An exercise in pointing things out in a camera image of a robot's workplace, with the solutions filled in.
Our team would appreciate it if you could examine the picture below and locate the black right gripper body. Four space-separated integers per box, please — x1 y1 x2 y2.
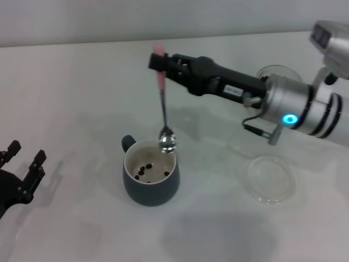
188 56 271 106

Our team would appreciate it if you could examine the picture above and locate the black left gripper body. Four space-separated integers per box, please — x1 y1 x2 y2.
0 168 25 218

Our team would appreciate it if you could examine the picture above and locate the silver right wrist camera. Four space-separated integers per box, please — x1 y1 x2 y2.
309 20 349 81

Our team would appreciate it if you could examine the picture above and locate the dark grey ceramic mug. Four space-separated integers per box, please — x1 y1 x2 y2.
121 135 180 207

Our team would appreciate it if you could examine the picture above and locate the pink-handled metal spoon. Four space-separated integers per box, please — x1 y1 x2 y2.
153 43 178 154

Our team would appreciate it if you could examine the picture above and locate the clear glass cup with handle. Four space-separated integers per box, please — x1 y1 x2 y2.
256 64 304 82

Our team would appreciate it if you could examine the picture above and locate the clear glass saucer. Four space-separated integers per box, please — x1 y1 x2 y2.
246 156 297 206

